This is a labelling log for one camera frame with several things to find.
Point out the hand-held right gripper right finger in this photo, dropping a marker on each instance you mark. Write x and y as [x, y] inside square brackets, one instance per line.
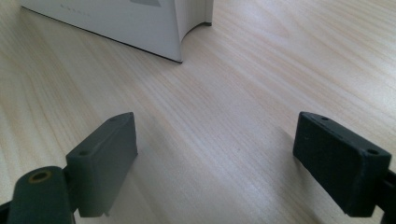
[339, 165]

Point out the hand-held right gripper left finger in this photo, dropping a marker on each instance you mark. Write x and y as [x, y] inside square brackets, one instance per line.
[102, 168]

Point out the thick white book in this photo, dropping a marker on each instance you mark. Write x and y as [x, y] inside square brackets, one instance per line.
[124, 28]

